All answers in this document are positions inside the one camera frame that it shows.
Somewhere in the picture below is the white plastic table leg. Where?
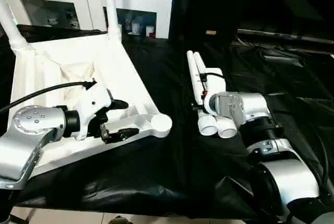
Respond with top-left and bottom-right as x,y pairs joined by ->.
102,0 -> 123,42
186,50 -> 218,136
0,0 -> 28,51
193,52 -> 238,139

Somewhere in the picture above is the white plastic table top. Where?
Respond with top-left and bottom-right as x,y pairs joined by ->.
9,32 -> 173,180

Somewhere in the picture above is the black plastic mat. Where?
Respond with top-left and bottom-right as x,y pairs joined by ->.
0,24 -> 334,219

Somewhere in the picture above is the grey robot foot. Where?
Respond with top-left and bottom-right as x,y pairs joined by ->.
108,215 -> 128,224

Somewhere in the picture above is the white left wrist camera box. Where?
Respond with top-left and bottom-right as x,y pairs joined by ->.
76,80 -> 113,142

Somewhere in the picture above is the black right camera cable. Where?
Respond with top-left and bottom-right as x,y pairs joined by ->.
197,72 -> 224,82

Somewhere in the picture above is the black camera cable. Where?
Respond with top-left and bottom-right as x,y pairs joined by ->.
0,79 -> 98,114
197,72 -> 224,82

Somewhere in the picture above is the black left camera cable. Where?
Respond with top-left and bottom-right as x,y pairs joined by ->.
0,79 -> 98,114

